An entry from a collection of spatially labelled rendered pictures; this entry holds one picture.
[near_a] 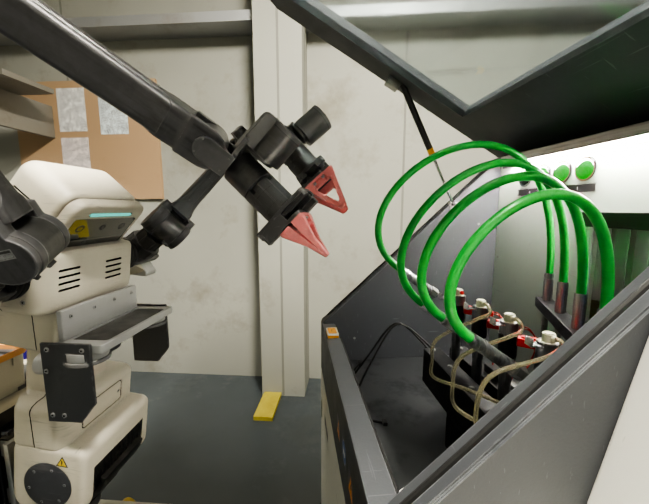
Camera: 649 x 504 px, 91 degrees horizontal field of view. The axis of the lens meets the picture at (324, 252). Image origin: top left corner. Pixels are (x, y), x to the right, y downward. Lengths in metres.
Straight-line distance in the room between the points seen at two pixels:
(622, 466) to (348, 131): 2.17
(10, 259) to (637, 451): 0.78
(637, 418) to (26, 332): 0.98
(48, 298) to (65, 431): 0.28
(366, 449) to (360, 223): 1.91
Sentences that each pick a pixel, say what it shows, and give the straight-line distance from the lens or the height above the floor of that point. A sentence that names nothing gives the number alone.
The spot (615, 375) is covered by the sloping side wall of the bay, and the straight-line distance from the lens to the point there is 0.46.
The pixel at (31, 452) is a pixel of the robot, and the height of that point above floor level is 0.80.
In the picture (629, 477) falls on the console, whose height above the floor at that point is 1.04.
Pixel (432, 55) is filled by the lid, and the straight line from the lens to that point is 0.93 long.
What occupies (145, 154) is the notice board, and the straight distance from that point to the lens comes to 2.74.
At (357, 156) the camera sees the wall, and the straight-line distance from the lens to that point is 2.35.
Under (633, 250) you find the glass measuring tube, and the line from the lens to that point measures 0.81.
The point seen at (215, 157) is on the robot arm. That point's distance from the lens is 0.50.
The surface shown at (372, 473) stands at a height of 0.95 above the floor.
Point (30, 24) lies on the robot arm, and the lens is 0.55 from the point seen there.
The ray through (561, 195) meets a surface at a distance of 0.51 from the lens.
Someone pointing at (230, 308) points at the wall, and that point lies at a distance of 2.59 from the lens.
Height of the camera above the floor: 1.30
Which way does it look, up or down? 8 degrees down
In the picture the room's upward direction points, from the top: straight up
